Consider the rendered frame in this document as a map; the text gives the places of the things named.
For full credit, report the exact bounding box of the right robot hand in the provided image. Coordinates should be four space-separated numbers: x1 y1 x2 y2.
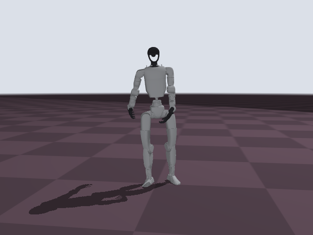
128 108 135 119

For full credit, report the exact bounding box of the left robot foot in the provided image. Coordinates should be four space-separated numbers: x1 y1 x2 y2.
167 174 180 185

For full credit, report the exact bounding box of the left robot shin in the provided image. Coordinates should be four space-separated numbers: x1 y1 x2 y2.
166 146 176 177

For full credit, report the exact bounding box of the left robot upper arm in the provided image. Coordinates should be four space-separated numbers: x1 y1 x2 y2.
165 67 175 93

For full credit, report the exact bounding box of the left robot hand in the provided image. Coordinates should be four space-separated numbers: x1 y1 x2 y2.
159 107 174 123

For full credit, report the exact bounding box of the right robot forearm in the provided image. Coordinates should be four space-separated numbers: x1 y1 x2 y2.
127 89 137 109

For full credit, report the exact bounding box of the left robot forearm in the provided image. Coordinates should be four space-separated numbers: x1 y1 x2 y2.
168 92 176 112

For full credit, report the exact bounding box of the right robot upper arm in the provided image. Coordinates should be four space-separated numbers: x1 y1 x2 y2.
132 69 145 96

